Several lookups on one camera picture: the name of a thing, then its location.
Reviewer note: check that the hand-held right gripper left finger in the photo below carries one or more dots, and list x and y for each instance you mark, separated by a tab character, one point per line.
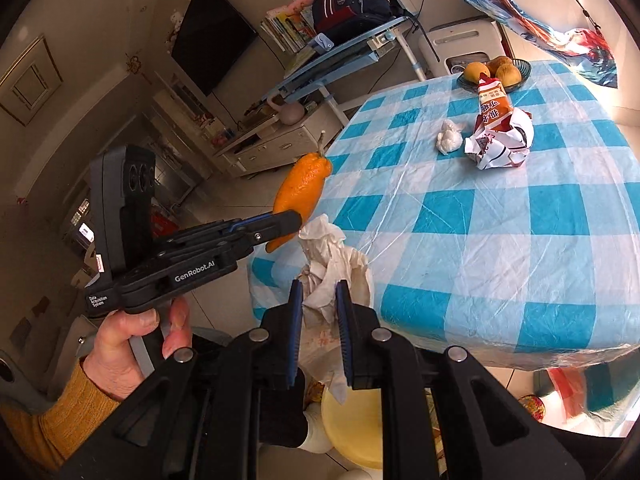
295	330

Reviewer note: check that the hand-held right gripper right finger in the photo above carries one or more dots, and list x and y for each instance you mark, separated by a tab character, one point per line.
342	330

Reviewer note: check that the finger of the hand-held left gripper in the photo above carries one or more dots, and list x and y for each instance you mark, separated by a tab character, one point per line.
225	227
280	227

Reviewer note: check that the orange peel with stem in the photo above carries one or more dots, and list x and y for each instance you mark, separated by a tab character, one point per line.
300	185

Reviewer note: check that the large white tissue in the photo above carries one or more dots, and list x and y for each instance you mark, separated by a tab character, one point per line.
330	260

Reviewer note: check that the yellow plastic bin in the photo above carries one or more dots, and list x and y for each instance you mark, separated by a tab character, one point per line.
355	425

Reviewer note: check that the person's left forearm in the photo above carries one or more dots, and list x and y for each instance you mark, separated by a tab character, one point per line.
55	420

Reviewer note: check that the person's left hand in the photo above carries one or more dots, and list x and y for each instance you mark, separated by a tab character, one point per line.
112	350

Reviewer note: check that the white television cabinet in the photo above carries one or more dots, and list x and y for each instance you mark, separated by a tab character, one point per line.
280	142

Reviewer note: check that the beige vase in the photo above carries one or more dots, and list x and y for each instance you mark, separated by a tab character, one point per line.
290	112

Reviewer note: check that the green book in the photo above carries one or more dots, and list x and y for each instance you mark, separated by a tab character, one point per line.
300	59

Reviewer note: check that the blue study desk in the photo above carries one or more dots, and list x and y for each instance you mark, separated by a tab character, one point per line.
340	55

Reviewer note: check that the small crumpled white tissue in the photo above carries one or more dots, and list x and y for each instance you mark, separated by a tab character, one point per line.
448	137

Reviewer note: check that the black flat television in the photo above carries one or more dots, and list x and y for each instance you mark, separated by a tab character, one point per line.
210	35

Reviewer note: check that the row of books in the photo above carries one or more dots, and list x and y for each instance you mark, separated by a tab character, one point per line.
287	30

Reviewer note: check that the pink plush toy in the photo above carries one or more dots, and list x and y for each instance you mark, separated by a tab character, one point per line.
299	4

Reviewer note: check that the white red crumpled wrapper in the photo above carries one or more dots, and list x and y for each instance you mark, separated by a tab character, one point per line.
500	147

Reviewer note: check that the yellow mango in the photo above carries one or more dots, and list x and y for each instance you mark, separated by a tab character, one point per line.
475	72

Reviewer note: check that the white air purifier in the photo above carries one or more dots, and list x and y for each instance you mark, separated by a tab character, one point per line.
460	40

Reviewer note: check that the brown mango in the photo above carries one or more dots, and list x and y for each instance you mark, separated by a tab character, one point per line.
500	63
510	76

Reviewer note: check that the dark fruit bowl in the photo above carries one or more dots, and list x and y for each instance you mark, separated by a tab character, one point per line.
525	67

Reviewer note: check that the printed hanging cloth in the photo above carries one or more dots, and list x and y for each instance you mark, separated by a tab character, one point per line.
530	15

